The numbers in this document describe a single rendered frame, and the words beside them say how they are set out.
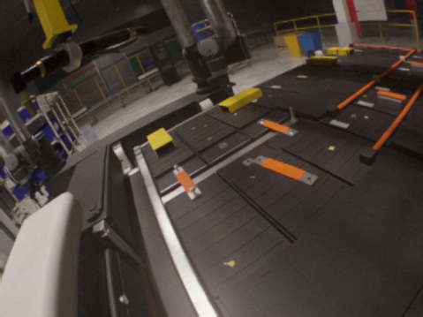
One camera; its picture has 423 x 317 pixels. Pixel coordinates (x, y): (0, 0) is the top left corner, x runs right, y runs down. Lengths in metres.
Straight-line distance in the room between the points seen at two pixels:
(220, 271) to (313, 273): 0.13
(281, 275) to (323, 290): 0.06
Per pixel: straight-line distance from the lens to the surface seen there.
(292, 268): 0.29
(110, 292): 0.27
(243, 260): 0.32
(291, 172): 0.42
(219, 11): 1.44
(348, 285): 0.29
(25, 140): 1.76
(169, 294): 0.36
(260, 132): 0.61
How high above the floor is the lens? 1.28
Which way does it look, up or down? 30 degrees down
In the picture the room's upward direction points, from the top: 24 degrees counter-clockwise
